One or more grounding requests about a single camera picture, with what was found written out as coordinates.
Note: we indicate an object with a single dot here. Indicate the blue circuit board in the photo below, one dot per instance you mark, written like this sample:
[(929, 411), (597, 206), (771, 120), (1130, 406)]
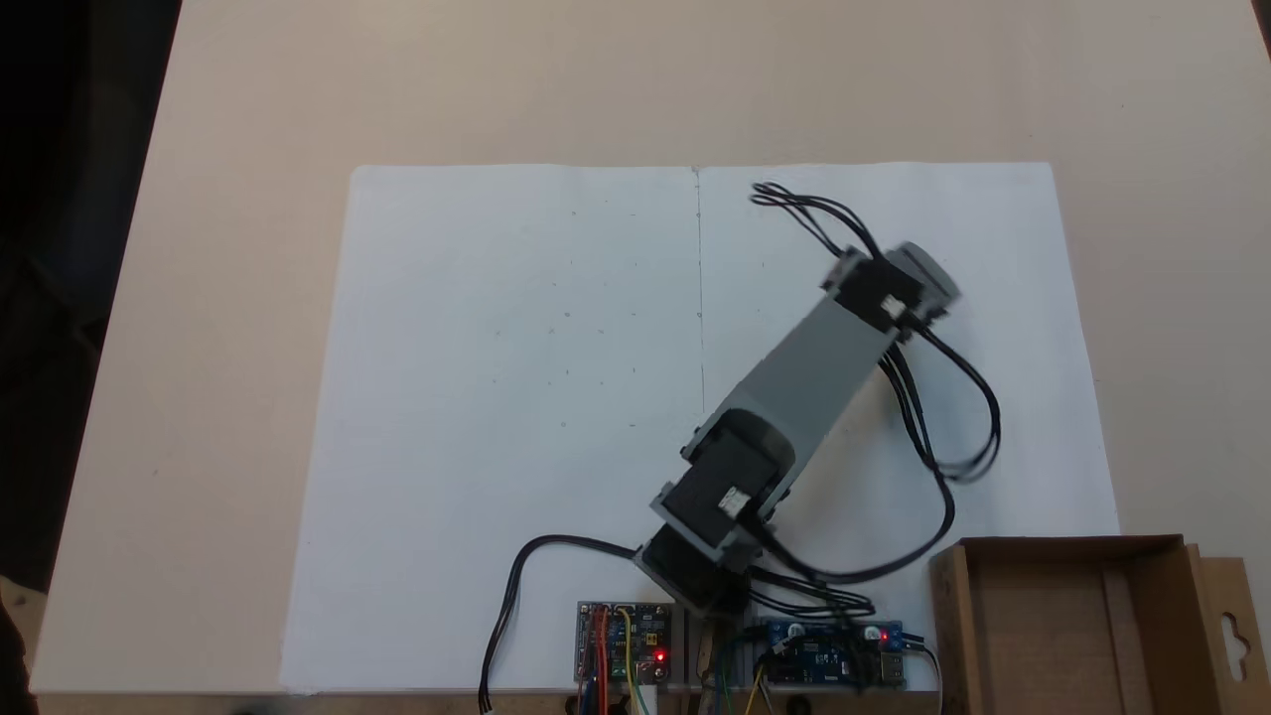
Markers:
[(824, 650)]

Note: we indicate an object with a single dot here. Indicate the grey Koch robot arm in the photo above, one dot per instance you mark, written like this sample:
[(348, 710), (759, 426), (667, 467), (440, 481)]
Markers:
[(814, 357)]

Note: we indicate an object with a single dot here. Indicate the brown cardboard box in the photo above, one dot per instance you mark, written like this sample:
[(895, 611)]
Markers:
[(1043, 636)]

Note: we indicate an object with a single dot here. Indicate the white paper sheet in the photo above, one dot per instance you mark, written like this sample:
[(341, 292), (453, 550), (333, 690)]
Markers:
[(1013, 228), (447, 397)]

